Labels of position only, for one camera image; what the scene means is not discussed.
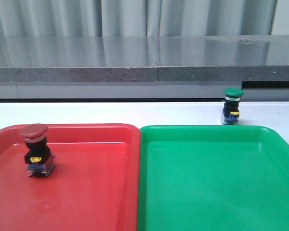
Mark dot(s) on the red mushroom push button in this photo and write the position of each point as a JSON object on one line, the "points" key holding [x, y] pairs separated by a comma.
{"points": [[39, 160]]}

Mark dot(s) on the red plastic tray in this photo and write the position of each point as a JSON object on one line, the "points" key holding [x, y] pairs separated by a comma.
{"points": [[94, 186]]}

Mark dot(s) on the grey pleated curtain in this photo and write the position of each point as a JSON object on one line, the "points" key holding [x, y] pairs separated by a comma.
{"points": [[136, 18]]}

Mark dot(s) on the green plastic tray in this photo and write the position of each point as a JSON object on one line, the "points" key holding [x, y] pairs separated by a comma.
{"points": [[213, 178]]}

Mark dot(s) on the green mushroom push button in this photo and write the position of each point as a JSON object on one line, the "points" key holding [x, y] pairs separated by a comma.
{"points": [[230, 112]]}

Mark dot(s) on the grey speckled stone counter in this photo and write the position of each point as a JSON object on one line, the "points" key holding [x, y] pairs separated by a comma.
{"points": [[88, 69]]}

